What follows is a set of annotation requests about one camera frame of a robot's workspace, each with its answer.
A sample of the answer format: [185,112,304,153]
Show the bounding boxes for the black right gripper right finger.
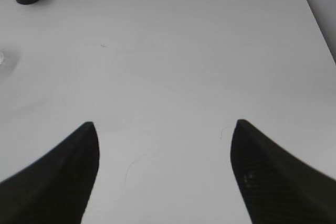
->
[230,119,335,223]

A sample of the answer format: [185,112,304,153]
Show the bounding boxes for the transparent plastic cup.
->
[0,52,4,65]

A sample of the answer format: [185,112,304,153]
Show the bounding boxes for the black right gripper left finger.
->
[1,122,100,223]

